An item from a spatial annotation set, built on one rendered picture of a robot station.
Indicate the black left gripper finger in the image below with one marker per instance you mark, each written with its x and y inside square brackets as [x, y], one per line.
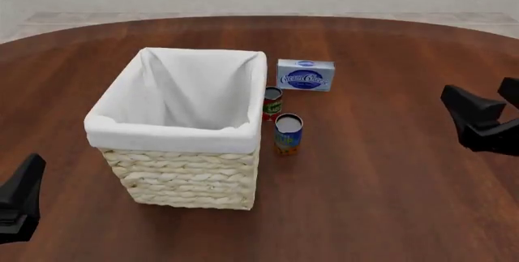
[24, 183]

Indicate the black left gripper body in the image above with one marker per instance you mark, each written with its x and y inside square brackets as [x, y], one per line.
[16, 227]

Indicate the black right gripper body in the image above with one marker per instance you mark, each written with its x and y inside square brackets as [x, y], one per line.
[488, 138]

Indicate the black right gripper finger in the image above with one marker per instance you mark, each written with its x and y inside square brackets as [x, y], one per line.
[511, 90]
[470, 105]

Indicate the wicker basket with white liner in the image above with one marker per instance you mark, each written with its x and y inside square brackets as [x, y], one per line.
[182, 167]

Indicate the blue cream cheese box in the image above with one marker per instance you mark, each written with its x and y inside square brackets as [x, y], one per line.
[306, 76]

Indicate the blue and orange labelled tin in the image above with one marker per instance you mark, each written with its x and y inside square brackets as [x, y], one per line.
[288, 138]

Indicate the red labelled tin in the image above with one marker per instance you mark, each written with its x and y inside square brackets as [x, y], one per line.
[273, 107]

